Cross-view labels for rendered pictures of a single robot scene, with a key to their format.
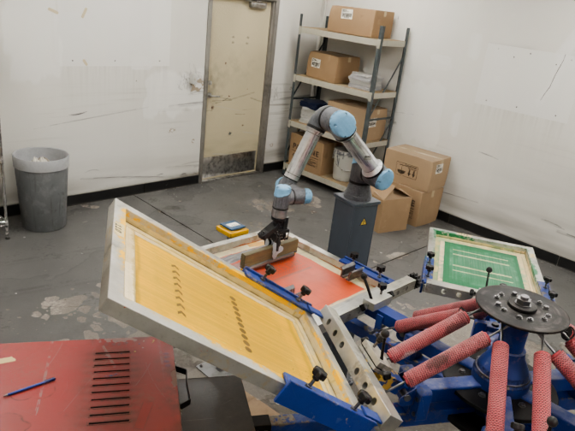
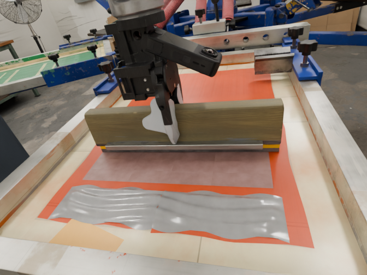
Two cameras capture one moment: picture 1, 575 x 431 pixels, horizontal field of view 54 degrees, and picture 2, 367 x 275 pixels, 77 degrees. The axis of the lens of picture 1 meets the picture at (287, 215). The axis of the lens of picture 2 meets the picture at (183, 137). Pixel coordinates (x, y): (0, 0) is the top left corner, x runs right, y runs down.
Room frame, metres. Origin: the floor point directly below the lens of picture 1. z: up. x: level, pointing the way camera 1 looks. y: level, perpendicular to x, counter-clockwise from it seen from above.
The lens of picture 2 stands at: (2.61, 0.39, 1.23)
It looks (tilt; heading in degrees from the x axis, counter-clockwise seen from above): 35 degrees down; 245
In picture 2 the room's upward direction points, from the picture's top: 11 degrees counter-clockwise
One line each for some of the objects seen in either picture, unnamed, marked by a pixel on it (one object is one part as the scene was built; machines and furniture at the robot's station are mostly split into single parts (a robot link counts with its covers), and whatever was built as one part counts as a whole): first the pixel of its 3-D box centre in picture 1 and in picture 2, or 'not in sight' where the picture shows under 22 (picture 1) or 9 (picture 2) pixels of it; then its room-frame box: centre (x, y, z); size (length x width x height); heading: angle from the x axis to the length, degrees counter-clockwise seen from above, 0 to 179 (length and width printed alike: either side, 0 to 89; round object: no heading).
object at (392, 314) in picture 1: (386, 315); not in sight; (2.00, -0.45, 1.02); 0.17 x 0.06 x 0.05; 47
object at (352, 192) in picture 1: (358, 188); not in sight; (2.90, -0.37, 1.25); 0.15 x 0.15 x 0.10
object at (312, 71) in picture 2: not in sight; (297, 65); (2.02, -0.02, 0.97); 0.30 x 0.05 x 0.07; 47
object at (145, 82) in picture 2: (278, 227); (146, 58); (2.48, 0.04, 1.14); 0.09 x 0.08 x 0.12; 137
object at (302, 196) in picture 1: (298, 195); not in sight; (2.55, -0.04, 1.29); 0.11 x 0.11 x 0.08; 33
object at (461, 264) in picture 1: (488, 264); (58, 44); (2.54, -1.01, 1.05); 1.08 x 0.61 x 0.23; 167
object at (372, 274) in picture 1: (364, 275); (124, 79); (2.42, -0.40, 0.97); 0.30 x 0.05 x 0.07; 47
